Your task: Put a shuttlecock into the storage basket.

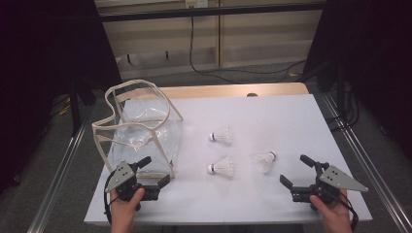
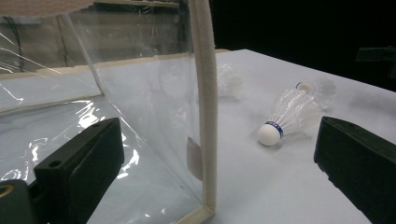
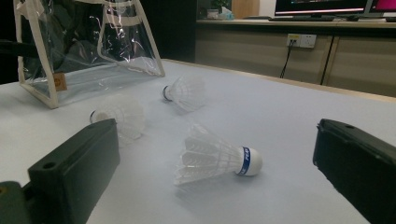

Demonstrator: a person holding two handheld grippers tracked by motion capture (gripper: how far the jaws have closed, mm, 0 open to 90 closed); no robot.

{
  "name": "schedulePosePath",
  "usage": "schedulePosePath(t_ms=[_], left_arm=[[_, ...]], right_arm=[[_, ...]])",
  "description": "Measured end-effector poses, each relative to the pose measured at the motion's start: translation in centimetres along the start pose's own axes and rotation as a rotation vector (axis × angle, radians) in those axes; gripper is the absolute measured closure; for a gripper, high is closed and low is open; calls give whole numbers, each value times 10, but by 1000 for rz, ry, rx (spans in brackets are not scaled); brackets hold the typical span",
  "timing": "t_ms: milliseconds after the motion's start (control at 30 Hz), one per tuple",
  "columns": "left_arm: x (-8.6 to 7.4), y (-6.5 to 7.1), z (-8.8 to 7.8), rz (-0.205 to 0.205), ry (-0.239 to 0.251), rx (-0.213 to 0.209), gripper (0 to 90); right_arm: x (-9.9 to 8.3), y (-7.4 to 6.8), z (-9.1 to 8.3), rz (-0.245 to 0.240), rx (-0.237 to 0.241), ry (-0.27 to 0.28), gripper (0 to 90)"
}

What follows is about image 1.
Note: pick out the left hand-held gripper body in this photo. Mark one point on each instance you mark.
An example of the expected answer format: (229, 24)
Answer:
(121, 174)

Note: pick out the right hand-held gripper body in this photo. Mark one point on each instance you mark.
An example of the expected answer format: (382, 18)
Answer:
(340, 179)

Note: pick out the clear plastic bag beige trim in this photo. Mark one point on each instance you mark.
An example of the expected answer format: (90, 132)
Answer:
(142, 152)

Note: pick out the white shuttlecock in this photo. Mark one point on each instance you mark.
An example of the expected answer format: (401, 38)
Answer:
(224, 135)
(263, 160)
(224, 167)

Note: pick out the person's left hand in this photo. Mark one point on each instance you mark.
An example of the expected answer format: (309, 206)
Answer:
(124, 210)

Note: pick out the person's right hand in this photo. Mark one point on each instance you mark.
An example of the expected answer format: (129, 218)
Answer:
(333, 215)

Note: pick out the white table cover sheet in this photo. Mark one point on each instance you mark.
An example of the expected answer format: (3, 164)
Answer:
(252, 200)

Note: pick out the small yellow strip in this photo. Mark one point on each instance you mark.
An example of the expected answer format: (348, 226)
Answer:
(64, 110)

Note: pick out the black curtain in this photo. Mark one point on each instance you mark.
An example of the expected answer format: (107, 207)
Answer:
(382, 48)
(39, 64)

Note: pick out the light wooden shelving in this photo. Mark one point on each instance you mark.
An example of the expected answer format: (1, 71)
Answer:
(259, 32)

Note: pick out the black horizontal bar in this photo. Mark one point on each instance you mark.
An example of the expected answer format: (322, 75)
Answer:
(226, 10)

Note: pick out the aluminium rail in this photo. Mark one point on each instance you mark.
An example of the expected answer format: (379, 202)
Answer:
(375, 176)
(53, 191)

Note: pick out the white wall socket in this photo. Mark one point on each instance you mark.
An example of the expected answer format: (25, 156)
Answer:
(197, 3)

